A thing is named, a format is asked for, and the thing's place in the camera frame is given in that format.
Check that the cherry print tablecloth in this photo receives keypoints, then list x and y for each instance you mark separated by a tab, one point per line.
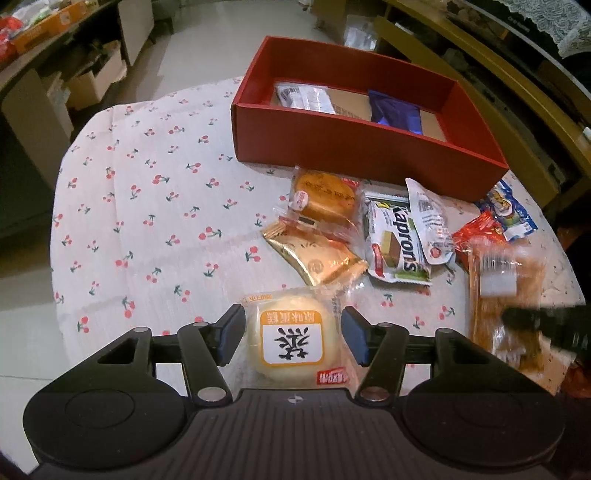
155	224

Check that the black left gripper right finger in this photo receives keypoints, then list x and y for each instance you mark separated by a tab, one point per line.
381	349

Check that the gold foil snack packet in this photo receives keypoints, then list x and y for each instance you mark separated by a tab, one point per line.
319	260

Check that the red chips bag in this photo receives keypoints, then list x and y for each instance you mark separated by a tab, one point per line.
484	229

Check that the wooden bench frame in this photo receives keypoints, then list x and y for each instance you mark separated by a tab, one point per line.
536	103

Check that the dark blue packet in box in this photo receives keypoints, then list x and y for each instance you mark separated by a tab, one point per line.
395	113

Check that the brown pastry clear packet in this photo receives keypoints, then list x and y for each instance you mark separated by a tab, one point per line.
503	276

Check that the white cardboard box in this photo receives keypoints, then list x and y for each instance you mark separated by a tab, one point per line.
103	67

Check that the orange mooncake packet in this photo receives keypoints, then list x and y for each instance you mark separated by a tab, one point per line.
323	196

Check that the Kaprons wafer packet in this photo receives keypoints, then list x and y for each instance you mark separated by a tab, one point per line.
392	244

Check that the cluttered side shelf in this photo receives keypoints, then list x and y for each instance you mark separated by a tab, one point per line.
36	43

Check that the white pouch snack packet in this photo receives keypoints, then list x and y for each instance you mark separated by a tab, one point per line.
430	219

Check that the white wrapper in box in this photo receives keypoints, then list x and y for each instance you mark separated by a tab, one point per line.
313	98

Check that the blue snack bag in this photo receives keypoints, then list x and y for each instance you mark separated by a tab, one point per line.
513	217

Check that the white round bun packet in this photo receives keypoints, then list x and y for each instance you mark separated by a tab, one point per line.
293	340

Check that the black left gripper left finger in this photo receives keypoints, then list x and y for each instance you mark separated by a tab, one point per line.
204	348

